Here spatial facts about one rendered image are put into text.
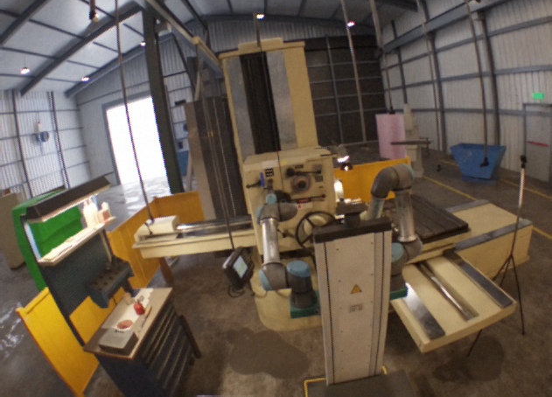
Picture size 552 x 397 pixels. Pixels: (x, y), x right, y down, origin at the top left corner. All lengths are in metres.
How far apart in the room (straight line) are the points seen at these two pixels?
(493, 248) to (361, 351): 2.68
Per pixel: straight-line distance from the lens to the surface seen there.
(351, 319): 1.45
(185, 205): 5.14
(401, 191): 1.46
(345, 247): 1.19
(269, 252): 1.47
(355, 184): 5.09
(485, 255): 3.87
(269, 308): 3.05
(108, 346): 2.18
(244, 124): 2.94
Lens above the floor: 2.26
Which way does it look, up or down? 15 degrees down
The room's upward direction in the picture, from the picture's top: 9 degrees counter-clockwise
